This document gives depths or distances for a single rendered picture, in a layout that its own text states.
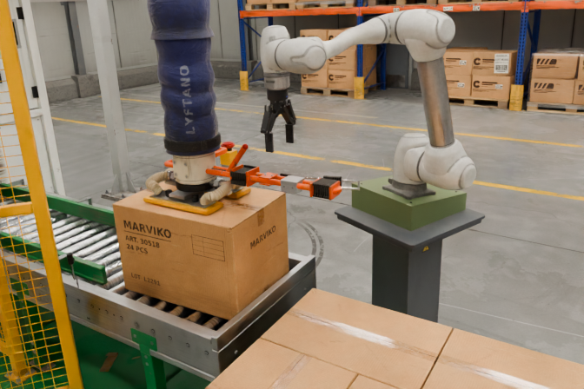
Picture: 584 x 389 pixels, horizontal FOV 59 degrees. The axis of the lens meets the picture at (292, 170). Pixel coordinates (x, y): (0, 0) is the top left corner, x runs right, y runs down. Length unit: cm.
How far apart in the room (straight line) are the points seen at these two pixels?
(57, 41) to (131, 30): 187
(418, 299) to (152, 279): 122
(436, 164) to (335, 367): 91
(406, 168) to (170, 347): 122
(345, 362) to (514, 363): 56
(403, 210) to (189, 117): 99
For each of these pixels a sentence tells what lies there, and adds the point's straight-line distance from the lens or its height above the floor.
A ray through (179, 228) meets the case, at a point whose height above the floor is 90.
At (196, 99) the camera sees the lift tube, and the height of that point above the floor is 138.
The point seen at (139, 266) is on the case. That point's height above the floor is 69.
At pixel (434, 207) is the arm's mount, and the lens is 239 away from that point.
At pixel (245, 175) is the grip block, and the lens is 195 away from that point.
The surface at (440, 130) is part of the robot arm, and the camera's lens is 216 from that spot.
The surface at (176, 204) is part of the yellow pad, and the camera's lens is 209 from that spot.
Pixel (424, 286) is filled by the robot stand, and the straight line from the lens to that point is 259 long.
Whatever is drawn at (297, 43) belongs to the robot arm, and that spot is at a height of 159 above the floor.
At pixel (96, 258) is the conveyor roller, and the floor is 54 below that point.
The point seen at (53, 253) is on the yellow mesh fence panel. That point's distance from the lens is 230.
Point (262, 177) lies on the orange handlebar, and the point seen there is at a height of 110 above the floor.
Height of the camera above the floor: 171
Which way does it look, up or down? 18 degrees down
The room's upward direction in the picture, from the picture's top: 2 degrees counter-clockwise
